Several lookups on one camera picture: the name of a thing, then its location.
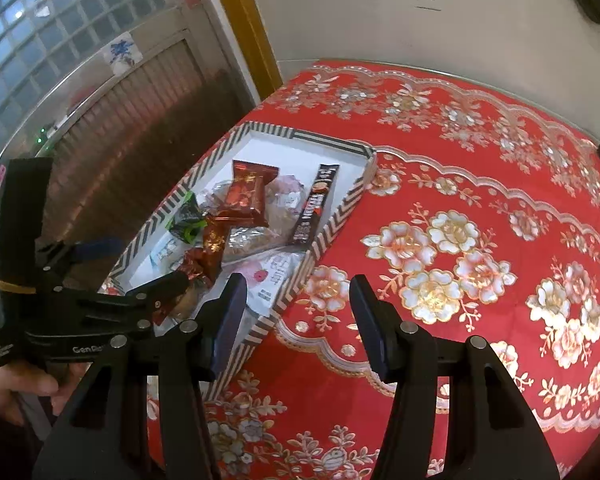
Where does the dark red chocolate packet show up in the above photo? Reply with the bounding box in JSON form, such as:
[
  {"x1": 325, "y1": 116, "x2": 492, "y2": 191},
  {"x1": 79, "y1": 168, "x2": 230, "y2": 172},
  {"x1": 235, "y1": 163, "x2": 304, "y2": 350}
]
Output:
[{"x1": 219, "y1": 182, "x2": 270, "y2": 228}]

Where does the blue flower sticker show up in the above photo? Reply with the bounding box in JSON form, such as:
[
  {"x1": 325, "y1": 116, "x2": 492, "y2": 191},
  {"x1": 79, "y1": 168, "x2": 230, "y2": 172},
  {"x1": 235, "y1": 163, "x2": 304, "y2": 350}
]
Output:
[{"x1": 105, "y1": 35, "x2": 143, "y2": 73}]

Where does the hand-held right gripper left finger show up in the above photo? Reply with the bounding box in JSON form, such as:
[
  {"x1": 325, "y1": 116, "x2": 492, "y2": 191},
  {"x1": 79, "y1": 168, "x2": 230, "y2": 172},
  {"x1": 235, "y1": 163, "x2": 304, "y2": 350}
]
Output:
[{"x1": 32, "y1": 272, "x2": 248, "y2": 480}]

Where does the black stick snack packet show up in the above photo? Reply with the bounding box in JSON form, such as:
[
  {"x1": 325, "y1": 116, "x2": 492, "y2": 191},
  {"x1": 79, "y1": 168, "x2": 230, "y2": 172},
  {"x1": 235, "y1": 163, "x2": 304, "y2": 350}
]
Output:
[{"x1": 290, "y1": 164, "x2": 342, "y2": 247}]

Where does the red gold foil candy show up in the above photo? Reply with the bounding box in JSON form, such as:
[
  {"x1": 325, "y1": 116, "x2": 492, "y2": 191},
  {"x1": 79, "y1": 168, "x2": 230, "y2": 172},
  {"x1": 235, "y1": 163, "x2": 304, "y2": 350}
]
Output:
[{"x1": 182, "y1": 215, "x2": 231, "y2": 281}]

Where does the black green snack packet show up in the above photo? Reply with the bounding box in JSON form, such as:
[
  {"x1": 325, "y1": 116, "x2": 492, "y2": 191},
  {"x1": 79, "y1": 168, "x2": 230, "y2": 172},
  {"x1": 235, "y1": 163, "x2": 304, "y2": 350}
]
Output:
[{"x1": 167, "y1": 195, "x2": 208, "y2": 243}]

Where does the light blue snack packet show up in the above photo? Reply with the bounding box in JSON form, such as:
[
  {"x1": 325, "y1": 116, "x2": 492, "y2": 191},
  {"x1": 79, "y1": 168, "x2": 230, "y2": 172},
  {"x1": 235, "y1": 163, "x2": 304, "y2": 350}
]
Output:
[{"x1": 147, "y1": 237, "x2": 181, "y2": 268}]

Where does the person's left hand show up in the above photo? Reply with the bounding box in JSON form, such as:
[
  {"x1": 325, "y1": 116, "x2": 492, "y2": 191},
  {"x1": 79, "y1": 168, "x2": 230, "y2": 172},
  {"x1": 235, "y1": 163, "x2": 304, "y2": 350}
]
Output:
[{"x1": 0, "y1": 360, "x2": 88, "y2": 426}]

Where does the brown roller shutter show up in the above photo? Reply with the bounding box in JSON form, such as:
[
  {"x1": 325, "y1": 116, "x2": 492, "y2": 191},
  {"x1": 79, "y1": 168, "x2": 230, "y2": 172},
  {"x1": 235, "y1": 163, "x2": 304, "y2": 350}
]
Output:
[{"x1": 45, "y1": 35, "x2": 261, "y2": 271}]

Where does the green white cow snack packet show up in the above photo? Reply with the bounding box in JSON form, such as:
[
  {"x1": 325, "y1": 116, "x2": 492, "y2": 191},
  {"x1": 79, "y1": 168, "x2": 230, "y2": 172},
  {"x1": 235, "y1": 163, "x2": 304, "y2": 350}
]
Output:
[{"x1": 222, "y1": 225, "x2": 291, "y2": 263}]

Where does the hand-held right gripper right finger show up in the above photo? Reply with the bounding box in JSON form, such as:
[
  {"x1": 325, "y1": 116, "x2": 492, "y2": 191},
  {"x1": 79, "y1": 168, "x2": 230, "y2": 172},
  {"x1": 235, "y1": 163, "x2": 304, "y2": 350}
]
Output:
[{"x1": 349, "y1": 274, "x2": 561, "y2": 480}]

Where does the yellow door frame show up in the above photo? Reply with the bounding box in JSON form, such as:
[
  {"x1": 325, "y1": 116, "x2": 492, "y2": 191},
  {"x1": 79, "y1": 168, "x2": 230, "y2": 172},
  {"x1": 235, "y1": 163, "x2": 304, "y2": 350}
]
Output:
[{"x1": 207, "y1": 0, "x2": 283, "y2": 101}]

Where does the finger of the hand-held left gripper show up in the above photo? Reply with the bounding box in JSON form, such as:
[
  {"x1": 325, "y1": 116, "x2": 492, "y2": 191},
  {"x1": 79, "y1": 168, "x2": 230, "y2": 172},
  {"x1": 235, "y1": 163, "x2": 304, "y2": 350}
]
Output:
[
  {"x1": 60, "y1": 270, "x2": 191, "y2": 335},
  {"x1": 42, "y1": 237, "x2": 126, "y2": 273}
]

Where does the red floral tablecloth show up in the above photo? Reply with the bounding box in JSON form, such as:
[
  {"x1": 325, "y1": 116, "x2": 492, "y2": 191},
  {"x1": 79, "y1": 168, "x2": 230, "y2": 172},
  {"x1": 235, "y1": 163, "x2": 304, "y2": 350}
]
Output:
[{"x1": 145, "y1": 59, "x2": 600, "y2": 480}]

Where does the glass block window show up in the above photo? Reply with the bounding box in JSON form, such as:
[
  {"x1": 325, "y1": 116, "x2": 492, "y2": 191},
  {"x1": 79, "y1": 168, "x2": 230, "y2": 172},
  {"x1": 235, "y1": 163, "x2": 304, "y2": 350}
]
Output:
[{"x1": 0, "y1": 0, "x2": 191, "y2": 161}]

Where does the striped cardboard box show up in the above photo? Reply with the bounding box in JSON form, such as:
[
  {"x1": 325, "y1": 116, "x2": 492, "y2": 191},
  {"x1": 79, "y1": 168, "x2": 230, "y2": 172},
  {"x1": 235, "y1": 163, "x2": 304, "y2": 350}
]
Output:
[{"x1": 97, "y1": 120, "x2": 378, "y2": 401}]

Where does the red gold snack packet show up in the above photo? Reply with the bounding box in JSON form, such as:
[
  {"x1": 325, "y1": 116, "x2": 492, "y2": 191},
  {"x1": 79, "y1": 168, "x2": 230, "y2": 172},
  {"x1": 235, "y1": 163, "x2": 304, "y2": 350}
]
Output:
[{"x1": 230, "y1": 159, "x2": 281, "y2": 191}]

